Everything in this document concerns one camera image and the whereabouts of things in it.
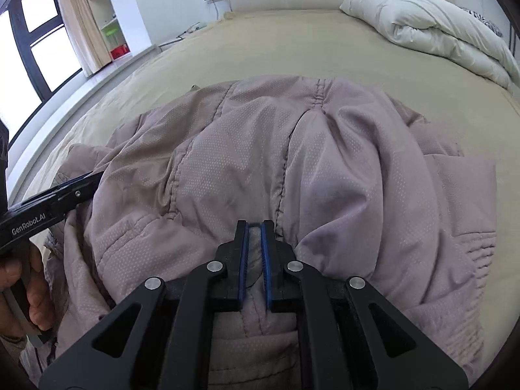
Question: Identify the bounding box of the white built-in shelf unit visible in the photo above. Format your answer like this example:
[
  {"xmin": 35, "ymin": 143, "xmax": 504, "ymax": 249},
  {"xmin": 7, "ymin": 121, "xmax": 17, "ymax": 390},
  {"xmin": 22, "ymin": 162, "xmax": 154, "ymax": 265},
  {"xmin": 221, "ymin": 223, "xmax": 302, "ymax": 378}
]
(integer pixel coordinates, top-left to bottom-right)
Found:
[{"xmin": 79, "ymin": 0, "xmax": 133, "ymax": 70}]

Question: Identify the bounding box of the bed with beige sheet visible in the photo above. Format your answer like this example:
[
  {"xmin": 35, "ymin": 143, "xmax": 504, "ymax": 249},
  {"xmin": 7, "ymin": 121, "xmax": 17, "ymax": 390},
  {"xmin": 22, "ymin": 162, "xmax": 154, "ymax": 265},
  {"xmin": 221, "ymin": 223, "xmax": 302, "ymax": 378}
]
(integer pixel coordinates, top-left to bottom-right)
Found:
[{"xmin": 8, "ymin": 8, "xmax": 520, "ymax": 374}]

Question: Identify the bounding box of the person's left hand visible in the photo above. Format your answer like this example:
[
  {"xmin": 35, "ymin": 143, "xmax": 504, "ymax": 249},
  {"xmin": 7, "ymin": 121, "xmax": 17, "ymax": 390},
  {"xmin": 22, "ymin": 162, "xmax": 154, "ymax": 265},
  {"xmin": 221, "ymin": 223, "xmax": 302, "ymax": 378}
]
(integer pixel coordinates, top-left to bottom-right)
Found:
[{"xmin": 0, "ymin": 247, "xmax": 54, "ymax": 331}]

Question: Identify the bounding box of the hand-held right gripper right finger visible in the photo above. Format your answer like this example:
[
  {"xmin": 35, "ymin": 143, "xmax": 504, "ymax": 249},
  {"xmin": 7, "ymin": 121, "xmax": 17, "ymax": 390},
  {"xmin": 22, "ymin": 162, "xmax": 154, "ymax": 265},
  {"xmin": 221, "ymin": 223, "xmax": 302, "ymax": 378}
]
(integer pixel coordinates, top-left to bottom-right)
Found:
[{"xmin": 261, "ymin": 219, "xmax": 469, "ymax": 390}]

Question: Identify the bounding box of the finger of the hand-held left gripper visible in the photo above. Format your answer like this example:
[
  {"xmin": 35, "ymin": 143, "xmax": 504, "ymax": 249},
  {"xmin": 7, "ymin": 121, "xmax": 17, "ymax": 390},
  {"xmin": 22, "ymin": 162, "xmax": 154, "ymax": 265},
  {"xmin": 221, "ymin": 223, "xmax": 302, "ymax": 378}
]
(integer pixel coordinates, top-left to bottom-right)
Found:
[
  {"xmin": 261, "ymin": 219, "xmax": 469, "ymax": 390},
  {"xmin": 38, "ymin": 219, "xmax": 249, "ymax": 390}
]

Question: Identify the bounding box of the mauve hooded down jacket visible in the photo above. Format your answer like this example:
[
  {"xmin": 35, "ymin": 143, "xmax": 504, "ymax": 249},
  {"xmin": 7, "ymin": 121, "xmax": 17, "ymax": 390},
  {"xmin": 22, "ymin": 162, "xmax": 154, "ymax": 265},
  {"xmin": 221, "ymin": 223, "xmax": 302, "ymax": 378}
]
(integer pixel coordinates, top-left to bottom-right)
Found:
[{"xmin": 18, "ymin": 75, "xmax": 498, "ymax": 390}]

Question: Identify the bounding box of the white nightstand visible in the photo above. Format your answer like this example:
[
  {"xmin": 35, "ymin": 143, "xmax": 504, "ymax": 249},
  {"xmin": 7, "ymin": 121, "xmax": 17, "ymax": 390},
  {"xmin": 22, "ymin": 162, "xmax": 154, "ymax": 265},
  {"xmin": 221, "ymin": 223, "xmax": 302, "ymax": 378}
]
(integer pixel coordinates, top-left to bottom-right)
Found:
[{"xmin": 158, "ymin": 22, "xmax": 209, "ymax": 52}]

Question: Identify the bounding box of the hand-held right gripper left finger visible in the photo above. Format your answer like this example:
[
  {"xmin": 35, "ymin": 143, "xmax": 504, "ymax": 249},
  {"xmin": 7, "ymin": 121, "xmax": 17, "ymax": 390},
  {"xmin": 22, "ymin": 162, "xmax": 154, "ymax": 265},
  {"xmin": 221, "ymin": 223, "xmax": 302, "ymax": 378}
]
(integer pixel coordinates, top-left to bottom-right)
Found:
[{"xmin": 38, "ymin": 219, "xmax": 249, "ymax": 390}]

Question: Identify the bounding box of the zebra print pillow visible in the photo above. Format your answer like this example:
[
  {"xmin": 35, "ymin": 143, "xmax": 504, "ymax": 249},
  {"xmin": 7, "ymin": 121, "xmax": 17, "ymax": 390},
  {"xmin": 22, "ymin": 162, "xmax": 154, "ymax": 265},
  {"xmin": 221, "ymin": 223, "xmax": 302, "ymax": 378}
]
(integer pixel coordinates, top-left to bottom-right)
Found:
[{"xmin": 455, "ymin": 5, "xmax": 504, "ymax": 37}]

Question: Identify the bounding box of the white window sill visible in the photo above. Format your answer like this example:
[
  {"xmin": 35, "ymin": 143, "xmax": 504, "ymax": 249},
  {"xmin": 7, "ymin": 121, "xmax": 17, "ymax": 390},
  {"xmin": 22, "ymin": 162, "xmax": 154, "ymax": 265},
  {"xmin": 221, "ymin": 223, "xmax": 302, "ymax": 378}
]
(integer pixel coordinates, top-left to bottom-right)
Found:
[{"xmin": 8, "ymin": 43, "xmax": 163, "ymax": 196}]

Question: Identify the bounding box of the black framed window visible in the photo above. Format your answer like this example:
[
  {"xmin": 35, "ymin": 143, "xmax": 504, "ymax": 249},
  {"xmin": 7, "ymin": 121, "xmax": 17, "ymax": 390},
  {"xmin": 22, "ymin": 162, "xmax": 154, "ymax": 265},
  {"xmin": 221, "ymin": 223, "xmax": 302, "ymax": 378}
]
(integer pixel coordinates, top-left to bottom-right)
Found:
[{"xmin": 0, "ymin": 0, "xmax": 84, "ymax": 143}]

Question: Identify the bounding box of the beige curtain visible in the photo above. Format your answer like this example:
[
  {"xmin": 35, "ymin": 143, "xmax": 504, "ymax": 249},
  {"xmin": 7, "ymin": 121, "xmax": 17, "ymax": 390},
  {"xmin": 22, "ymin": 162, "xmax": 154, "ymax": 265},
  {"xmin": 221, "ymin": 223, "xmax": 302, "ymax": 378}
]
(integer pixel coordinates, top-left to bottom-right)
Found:
[{"xmin": 53, "ymin": 0, "xmax": 112, "ymax": 78}]

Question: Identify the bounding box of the white folded duvet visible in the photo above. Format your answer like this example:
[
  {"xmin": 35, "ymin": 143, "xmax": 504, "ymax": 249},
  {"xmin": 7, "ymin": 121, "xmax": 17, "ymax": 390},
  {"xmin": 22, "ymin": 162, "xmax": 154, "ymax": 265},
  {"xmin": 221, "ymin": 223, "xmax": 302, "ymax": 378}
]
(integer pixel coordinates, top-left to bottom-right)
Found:
[{"xmin": 339, "ymin": 0, "xmax": 516, "ymax": 90}]

